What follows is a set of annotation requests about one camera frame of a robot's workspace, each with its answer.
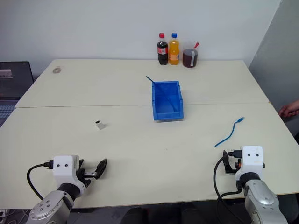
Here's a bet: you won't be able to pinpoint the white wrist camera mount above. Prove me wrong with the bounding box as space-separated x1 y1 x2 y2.
235 145 266 182
52 154 85 196

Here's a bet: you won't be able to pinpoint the bystander bare hand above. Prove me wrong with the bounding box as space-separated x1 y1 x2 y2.
278 98 299 118

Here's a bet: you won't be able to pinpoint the orange soda bottle blue cap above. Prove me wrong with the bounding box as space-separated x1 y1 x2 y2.
168 32 180 66

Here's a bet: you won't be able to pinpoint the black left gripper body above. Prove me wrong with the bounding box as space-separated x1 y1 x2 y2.
77 168 98 188

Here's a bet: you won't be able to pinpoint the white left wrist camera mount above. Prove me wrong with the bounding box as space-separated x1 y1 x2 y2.
52 154 85 196

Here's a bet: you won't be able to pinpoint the dark laptop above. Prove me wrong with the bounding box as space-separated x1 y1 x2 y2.
0 61 35 128

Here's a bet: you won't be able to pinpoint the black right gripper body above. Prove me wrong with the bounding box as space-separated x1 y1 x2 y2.
227 149 243 174

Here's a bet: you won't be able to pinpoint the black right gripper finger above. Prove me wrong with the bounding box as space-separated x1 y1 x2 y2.
222 150 235 174

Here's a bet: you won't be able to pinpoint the bystander dark trousers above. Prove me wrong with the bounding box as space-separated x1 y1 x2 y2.
283 114 299 143

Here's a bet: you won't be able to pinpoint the dark rounded shape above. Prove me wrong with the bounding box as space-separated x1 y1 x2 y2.
125 206 148 224

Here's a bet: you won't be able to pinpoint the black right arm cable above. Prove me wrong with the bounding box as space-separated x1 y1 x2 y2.
213 150 246 224

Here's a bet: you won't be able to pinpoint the clear cup dark liquid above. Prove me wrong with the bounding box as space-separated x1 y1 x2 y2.
182 41 200 69

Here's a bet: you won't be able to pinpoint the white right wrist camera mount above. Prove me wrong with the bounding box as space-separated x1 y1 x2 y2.
235 145 266 182

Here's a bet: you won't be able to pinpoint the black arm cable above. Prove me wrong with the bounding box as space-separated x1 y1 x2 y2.
213 150 246 224
26 160 54 201

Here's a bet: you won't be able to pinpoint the cola bottle red cap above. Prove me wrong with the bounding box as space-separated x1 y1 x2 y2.
156 33 169 65

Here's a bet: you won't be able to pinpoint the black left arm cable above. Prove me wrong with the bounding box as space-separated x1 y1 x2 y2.
26 160 54 201

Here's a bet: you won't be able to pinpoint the blue plastic storage bin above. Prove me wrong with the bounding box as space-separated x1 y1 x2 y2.
151 80 185 121

